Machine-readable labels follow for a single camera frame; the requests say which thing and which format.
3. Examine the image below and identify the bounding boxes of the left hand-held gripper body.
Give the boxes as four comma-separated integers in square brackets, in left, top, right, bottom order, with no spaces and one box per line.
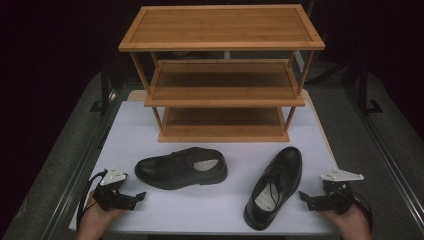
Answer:
[92,165,138,212]

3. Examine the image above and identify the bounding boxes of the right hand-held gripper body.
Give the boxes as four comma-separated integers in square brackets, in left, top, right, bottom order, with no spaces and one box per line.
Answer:
[307,168,365,215]

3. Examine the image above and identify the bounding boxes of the black leather shoe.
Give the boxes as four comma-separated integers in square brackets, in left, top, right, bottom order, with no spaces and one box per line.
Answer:
[134,146,229,191]
[243,146,303,231]

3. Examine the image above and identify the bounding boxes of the three-tier wooden shoe rack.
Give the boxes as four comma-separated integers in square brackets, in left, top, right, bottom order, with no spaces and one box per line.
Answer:
[118,3,326,144]

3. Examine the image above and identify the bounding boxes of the person's left hand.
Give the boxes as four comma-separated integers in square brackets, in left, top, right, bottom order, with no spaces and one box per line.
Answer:
[77,192,126,240]

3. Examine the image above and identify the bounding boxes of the person's right hand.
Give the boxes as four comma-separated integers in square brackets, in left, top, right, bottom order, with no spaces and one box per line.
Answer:
[318,196,373,240]

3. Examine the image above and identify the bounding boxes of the white table sheet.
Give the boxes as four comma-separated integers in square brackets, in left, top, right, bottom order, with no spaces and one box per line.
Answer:
[68,99,366,236]

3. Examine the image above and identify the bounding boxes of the black metal stand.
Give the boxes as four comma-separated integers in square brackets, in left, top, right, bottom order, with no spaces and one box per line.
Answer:
[357,63,384,117]
[89,63,118,117]

